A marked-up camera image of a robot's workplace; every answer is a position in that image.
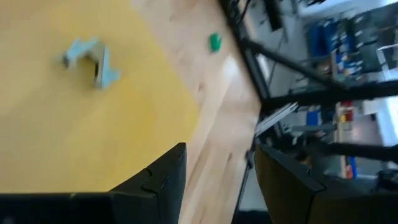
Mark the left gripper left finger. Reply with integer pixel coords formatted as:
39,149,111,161
108,142,188,224

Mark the silver mounting bracket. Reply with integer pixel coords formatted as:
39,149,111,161
254,101,299,138

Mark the small green stapler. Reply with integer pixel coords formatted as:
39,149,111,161
208,32,223,54

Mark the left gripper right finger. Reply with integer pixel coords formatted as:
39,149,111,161
253,143,398,224

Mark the yellow plastic tray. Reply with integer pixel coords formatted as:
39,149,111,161
0,0,200,194

